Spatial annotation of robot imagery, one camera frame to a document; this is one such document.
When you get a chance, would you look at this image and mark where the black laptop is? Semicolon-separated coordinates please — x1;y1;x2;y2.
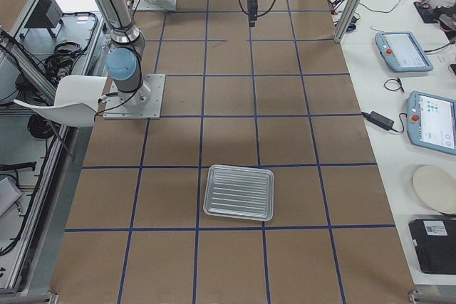
408;219;455;275

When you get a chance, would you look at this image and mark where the white plastic chair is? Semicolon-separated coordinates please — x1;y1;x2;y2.
14;75;107;127

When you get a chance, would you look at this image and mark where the black power adapter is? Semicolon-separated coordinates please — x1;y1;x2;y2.
361;111;394;131

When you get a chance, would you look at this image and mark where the blue teach pendant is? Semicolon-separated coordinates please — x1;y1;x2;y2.
407;90;455;155
375;31;434;73

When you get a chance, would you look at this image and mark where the white round plate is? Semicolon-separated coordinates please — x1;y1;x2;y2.
413;165;455;215

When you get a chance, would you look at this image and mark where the aluminium frame post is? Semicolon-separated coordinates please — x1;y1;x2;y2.
333;0;375;43

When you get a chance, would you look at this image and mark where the ribbed metal tray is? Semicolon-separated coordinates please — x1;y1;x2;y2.
203;164;274;221

